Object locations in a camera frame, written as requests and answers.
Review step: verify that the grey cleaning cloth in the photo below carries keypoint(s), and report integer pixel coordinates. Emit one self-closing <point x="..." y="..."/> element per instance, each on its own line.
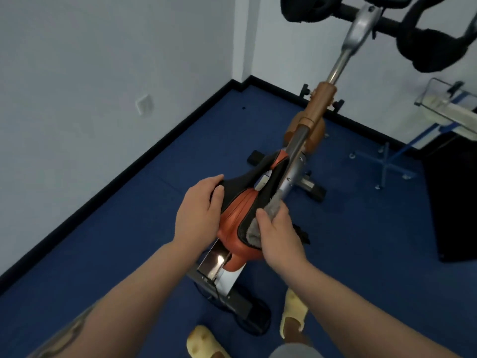
<point x="253" y="234"/>

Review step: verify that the black adjustment knob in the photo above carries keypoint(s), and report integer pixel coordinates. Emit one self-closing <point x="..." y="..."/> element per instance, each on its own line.
<point x="338" y="105"/>
<point x="305" y="90"/>

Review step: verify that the blue metal stand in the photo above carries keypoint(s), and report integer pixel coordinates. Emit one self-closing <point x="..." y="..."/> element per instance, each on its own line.
<point x="387" y="165"/>

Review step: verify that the person's right thumb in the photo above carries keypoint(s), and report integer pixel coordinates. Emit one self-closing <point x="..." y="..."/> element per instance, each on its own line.
<point x="265" y="216"/>

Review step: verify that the person's left hand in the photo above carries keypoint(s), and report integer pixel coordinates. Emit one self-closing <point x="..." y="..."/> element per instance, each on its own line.
<point x="195" y="216"/>

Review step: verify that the person's left forearm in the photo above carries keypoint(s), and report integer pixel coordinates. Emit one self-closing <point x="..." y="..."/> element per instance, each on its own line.
<point x="130" y="301"/>

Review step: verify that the white wall socket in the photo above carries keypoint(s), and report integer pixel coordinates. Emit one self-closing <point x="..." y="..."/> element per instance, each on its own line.
<point x="144" y="105"/>

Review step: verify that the orange and black bike saddle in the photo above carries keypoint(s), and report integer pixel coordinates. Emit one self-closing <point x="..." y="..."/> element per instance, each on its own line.
<point x="238" y="208"/>

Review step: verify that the clear plastic tray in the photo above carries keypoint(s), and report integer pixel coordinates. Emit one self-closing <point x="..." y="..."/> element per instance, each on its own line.
<point x="443" y="106"/>

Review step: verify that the orange silver exercise bike frame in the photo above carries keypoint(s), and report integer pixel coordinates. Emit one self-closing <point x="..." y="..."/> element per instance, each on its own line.
<point x="320" y="104"/>

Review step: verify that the person's right forearm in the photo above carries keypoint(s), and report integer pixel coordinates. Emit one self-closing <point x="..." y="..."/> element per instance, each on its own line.
<point x="354" y="316"/>

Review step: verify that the person's left thumb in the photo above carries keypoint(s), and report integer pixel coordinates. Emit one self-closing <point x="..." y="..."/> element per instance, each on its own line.
<point x="217" y="199"/>

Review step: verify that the yellow slipper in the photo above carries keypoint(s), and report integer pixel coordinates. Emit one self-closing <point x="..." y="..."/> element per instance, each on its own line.
<point x="205" y="344"/>
<point x="294" y="313"/>

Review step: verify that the black bike pedal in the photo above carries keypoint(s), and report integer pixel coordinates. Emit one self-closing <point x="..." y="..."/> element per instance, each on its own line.
<point x="302" y="234"/>

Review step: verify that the grey shorts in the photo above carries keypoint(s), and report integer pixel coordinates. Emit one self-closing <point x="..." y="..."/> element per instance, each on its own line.
<point x="292" y="351"/>

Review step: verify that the person's right hand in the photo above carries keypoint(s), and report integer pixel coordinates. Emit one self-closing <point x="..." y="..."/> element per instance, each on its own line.
<point x="279" y="242"/>

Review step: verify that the black cabinet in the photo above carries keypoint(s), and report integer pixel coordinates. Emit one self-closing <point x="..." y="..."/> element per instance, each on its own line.
<point x="452" y="205"/>

